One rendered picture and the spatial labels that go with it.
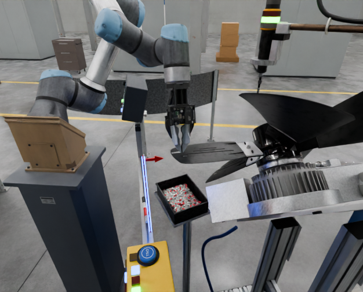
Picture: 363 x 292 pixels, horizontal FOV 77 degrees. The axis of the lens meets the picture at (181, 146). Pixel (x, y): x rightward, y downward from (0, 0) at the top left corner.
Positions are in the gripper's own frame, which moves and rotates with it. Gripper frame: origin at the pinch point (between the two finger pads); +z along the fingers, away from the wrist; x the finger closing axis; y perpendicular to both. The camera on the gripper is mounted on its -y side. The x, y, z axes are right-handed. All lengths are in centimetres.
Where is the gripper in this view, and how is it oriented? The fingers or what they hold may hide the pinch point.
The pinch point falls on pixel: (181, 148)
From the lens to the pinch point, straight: 73.8
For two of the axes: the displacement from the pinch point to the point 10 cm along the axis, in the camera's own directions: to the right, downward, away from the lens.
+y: 1.9, 2.2, -9.6
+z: 0.7, 9.7, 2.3
